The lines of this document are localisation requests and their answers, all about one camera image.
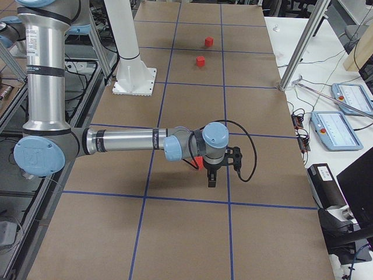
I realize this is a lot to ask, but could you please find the red block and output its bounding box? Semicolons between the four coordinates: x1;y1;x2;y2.
204;36;214;48
193;156;203;170
196;56;206;68

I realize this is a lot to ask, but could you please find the small circuit board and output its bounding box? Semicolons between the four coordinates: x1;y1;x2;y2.
291;114;304;130
297;135;310;153

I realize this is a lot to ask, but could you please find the white camera post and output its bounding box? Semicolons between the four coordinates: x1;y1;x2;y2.
104;0;157;96

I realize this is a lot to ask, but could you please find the aluminium frame post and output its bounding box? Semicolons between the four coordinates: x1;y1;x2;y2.
278;0;331;92

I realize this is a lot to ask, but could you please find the black cardboard box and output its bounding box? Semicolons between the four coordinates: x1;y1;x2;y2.
307;163;348;210

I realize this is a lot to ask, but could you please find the black camera cable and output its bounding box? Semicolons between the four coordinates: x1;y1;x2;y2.
188;119;258;183

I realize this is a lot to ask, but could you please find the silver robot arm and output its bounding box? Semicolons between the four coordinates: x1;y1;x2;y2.
13;1;230;187
1;16;26;54

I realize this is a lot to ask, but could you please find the black monitor stand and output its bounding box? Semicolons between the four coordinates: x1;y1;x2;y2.
318;209;372;265

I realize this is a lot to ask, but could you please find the long metal rod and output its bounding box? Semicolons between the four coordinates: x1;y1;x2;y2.
292;79;372;118

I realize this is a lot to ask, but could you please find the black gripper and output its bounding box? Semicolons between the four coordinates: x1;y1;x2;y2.
203;160;227;187

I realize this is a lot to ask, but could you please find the small circuit board near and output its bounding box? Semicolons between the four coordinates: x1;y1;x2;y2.
297;135;310;153

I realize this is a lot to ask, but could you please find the far blue teach pendant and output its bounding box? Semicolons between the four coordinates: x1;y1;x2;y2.
332;83;372;116

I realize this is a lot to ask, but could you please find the near blue teach pendant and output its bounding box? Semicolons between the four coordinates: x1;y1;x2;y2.
311;111;364;151

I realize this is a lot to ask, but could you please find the black monitor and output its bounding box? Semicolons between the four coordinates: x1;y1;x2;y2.
337;148;372;228

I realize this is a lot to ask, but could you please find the small circuit board far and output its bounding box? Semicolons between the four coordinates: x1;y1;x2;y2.
291;114;304;130

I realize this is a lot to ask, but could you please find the blue teach pendant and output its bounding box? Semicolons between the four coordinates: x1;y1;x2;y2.
311;111;364;151
332;83;372;116

